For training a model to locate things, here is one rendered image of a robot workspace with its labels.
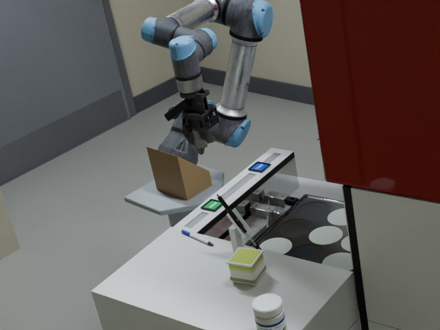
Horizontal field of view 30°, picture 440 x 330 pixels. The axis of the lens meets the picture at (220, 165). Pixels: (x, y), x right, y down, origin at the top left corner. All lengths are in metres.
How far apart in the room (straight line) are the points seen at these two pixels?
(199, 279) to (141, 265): 0.20
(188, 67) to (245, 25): 0.46
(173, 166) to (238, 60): 0.44
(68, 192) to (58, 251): 0.69
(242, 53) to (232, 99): 0.17
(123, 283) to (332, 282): 0.58
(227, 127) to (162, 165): 0.28
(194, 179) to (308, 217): 0.55
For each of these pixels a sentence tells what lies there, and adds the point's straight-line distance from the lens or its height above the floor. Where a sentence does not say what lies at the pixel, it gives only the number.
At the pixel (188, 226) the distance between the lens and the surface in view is 2.49.
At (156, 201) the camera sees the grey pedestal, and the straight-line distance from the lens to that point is 2.97.
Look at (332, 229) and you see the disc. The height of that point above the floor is 0.90.
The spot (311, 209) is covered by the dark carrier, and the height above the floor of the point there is 0.90.
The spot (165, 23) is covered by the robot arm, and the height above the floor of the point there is 1.53.
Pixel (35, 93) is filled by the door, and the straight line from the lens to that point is 5.46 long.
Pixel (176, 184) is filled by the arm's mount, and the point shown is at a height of 0.88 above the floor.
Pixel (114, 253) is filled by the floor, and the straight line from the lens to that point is 4.35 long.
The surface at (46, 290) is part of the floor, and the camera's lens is 4.23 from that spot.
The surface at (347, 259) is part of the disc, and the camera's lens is 2.32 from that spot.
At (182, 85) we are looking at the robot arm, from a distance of 2.35.
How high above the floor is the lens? 2.20
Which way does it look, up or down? 26 degrees down
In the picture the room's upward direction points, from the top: 12 degrees counter-clockwise
